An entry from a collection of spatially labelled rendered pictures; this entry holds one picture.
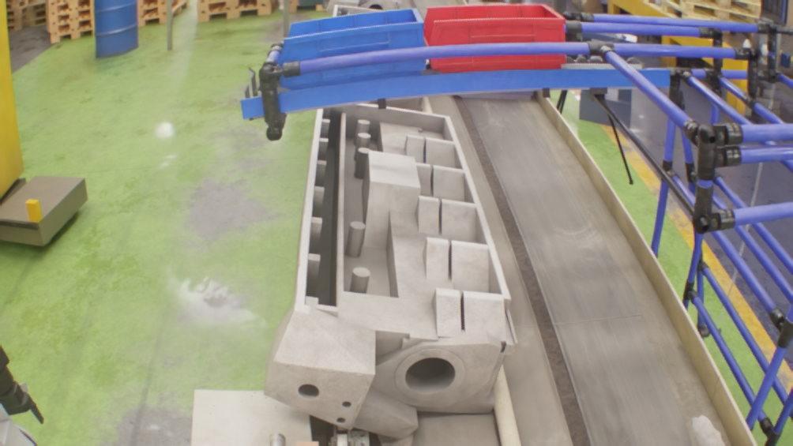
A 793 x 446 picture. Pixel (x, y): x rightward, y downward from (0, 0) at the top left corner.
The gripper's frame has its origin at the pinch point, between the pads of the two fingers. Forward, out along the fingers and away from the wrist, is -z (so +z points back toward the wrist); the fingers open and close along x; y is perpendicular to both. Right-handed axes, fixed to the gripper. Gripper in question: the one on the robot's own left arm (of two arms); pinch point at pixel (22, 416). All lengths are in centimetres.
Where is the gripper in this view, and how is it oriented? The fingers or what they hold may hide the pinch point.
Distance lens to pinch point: 173.9
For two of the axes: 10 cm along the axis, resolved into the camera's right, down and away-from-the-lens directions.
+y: -2.3, -4.6, 8.6
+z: -1.9, -8.4, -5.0
